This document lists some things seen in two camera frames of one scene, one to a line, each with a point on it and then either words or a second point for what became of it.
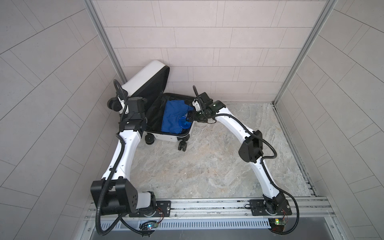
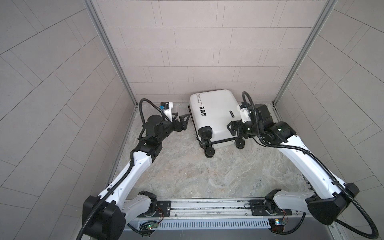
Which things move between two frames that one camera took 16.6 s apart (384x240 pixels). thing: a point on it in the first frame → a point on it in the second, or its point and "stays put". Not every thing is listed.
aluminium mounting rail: [304, 208] stays put
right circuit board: [277, 224] stays put
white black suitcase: [169, 116] → [210, 112]
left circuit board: [152, 225] stays put
